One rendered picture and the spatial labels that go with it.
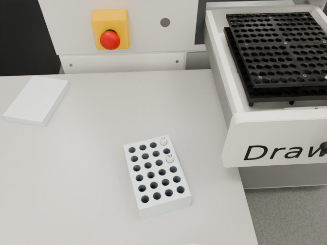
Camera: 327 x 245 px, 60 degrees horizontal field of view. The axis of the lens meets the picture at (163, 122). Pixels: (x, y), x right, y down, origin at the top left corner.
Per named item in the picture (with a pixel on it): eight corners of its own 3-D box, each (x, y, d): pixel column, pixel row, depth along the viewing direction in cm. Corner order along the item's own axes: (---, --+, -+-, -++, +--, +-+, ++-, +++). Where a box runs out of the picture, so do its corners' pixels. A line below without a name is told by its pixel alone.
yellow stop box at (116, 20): (129, 51, 61) (126, 20, 55) (96, 52, 61) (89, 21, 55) (130, 38, 64) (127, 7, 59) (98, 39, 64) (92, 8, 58)
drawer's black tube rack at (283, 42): (343, 108, 50) (363, 80, 45) (245, 113, 50) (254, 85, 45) (298, 38, 65) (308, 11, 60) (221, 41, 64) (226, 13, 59)
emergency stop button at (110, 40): (120, 51, 58) (118, 34, 55) (101, 52, 58) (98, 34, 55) (121, 43, 60) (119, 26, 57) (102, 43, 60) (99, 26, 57)
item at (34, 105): (44, 127, 57) (42, 121, 56) (5, 120, 58) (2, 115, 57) (70, 85, 65) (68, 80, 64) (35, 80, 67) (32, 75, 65)
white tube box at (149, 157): (190, 205, 46) (191, 195, 43) (139, 219, 45) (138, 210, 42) (168, 147, 54) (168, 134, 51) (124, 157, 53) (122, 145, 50)
